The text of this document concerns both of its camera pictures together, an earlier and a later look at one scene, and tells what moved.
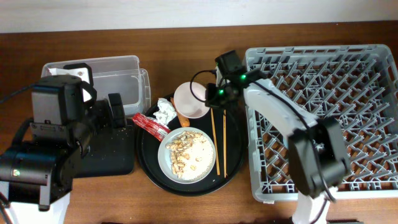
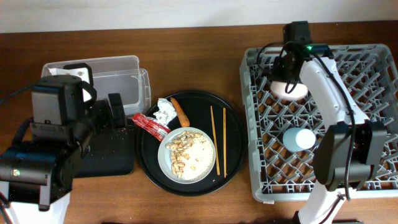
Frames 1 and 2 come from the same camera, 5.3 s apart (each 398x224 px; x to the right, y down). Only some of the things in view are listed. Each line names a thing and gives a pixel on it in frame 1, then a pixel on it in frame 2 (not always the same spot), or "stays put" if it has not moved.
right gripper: x=213 y=99 to x=278 y=73
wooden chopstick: x=225 y=144 stays put
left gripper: x=102 y=108 stays put
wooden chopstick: x=217 y=168 stays put
